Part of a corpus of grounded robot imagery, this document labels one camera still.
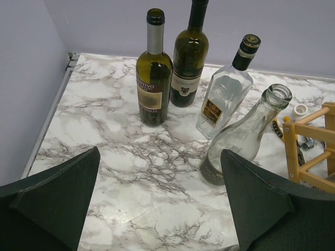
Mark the green bottle Primitivo label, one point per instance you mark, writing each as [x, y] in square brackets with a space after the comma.
[154, 70]

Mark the wooden wine rack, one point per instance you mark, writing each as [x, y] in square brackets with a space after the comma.
[316, 126]

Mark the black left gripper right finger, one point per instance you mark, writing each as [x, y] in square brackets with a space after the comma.
[273, 213]

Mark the silver metal clamp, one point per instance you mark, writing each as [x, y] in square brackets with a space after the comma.
[308, 144]

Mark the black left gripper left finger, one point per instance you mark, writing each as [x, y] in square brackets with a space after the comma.
[47, 211]

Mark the dark green bottle Masini label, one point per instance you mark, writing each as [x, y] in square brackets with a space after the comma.
[190, 51]

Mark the round clear glass bottle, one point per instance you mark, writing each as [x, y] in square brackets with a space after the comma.
[244, 136]

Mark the square clear liquor bottle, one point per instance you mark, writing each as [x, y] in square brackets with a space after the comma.
[227, 89]

